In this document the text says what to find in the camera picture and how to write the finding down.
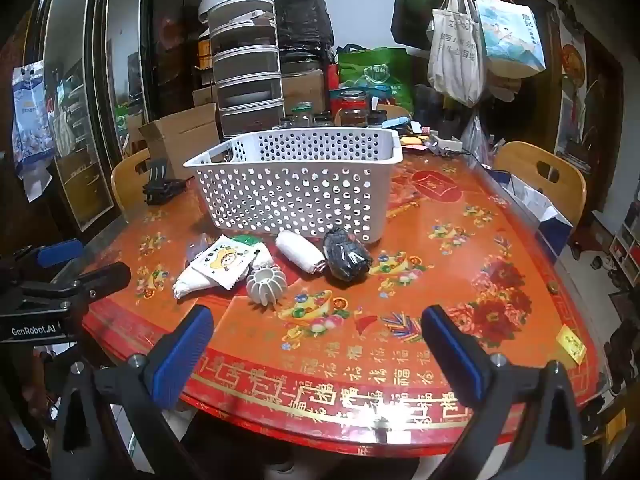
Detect open cardboard box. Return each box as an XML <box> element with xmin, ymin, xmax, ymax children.
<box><xmin>139</xmin><ymin>103</ymin><xmax>223</xmax><ymax>181</ymax></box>

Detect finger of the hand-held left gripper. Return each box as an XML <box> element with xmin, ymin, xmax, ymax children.
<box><xmin>12</xmin><ymin>239</ymin><xmax>84</xmax><ymax>273</ymax></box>
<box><xmin>22</xmin><ymin>261</ymin><xmax>132</xmax><ymax>311</ymax></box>

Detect black hanging bag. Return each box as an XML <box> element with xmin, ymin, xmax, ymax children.
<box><xmin>391</xmin><ymin>0</ymin><xmax>436</xmax><ymax>53</ymax></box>

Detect wooden chair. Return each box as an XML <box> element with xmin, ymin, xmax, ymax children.
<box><xmin>492</xmin><ymin>141</ymin><xmax>587</xmax><ymax>228</ymax></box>
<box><xmin>111</xmin><ymin>147</ymin><xmax>153</xmax><ymax>213</ymax></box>

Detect white soft pouch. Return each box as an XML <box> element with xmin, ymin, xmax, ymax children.
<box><xmin>172</xmin><ymin>254</ymin><xmax>276</xmax><ymax>301</ymax></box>

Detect mirrored wardrobe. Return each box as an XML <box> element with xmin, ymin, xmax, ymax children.
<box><xmin>40</xmin><ymin>0</ymin><xmax>156</xmax><ymax>231</ymax></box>

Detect blue printed tote bag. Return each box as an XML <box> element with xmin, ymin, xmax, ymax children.
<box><xmin>472</xmin><ymin>0</ymin><xmax>547</xmax><ymax>78</ymax></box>

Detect blue paper bag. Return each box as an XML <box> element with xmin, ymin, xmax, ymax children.
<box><xmin>487</xmin><ymin>165</ymin><xmax>573</xmax><ymax>261</ymax></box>

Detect wall poster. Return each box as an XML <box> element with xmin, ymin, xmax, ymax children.
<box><xmin>554</xmin><ymin>0</ymin><xmax>590</xmax><ymax>161</ymax></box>

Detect white canvas tote bag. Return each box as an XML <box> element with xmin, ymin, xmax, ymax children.
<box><xmin>426</xmin><ymin>0</ymin><xmax>488</xmax><ymax>108</ymax></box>

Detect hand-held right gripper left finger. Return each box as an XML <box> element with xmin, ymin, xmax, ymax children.
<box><xmin>50</xmin><ymin>304</ymin><xmax>216</xmax><ymax>480</ymax></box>

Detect white ribbed plastic ball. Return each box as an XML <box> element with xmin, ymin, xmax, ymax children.
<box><xmin>246</xmin><ymin>266</ymin><xmax>289</xmax><ymax>307</ymax></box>

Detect glass jar with red contents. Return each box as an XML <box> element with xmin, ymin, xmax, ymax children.
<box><xmin>340</xmin><ymin>89</ymin><xmax>372</xmax><ymax>127</ymax></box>

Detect small grey purple pouch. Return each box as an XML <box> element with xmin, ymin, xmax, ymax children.
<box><xmin>186</xmin><ymin>235</ymin><xmax>216</xmax><ymax>266</ymax></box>

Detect glass jar with green lid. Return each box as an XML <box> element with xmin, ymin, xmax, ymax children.
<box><xmin>291</xmin><ymin>102</ymin><xmax>315</xmax><ymax>129</ymax></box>

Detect white packet with yellow cartoon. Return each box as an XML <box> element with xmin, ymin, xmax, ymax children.
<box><xmin>192</xmin><ymin>236</ymin><xmax>263</xmax><ymax>291</ymax></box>

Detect dark wooden cabinet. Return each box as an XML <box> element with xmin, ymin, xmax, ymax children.
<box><xmin>150</xmin><ymin>0</ymin><xmax>216</xmax><ymax>111</ymax></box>

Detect green tote bag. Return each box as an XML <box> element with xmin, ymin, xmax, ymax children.
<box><xmin>337</xmin><ymin>45</ymin><xmax>416</xmax><ymax>116</ymax></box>

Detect stacked plastic drawer unit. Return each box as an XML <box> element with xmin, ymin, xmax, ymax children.
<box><xmin>207</xmin><ymin>0</ymin><xmax>286</xmax><ymax>141</ymax></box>

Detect brown cardboard box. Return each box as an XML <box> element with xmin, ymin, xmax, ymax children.
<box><xmin>282</xmin><ymin>69</ymin><xmax>328</xmax><ymax>116</ymax></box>

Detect black folding tool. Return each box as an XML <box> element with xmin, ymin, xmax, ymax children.
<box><xmin>142</xmin><ymin>157</ymin><xmax>188</xmax><ymax>206</ymax></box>

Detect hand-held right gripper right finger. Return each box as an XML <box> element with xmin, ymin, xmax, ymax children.
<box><xmin>420</xmin><ymin>304</ymin><xmax>586</xmax><ymax>480</ymax></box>

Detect yellow sticker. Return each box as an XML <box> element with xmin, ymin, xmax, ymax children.
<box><xmin>556</xmin><ymin>324</ymin><xmax>587</xmax><ymax>363</ymax></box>

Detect white socks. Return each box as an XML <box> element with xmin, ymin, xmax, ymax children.
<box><xmin>276</xmin><ymin>230</ymin><xmax>327</xmax><ymax>276</ymax></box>

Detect black socks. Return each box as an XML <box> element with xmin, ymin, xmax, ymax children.
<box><xmin>322</xmin><ymin>228</ymin><xmax>374</xmax><ymax>287</ymax></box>

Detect blue white plastic bag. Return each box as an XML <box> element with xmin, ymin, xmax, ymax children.
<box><xmin>11</xmin><ymin>60</ymin><xmax>53</xmax><ymax>181</ymax></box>

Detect clear plastic bag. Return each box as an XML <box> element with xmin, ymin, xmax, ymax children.
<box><xmin>460</xmin><ymin>115</ymin><xmax>493</xmax><ymax>166</ymax></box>

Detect white perforated plastic basket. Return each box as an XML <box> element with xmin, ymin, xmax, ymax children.
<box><xmin>183</xmin><ymin>128</ymin><xmax>404</xmax><ymax>244</ymax></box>

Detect black plastic bag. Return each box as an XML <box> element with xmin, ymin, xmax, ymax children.
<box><xmin>272</xmin><ymin>0</ymin><xmax>335</xmax><ymax>78</ymax></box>

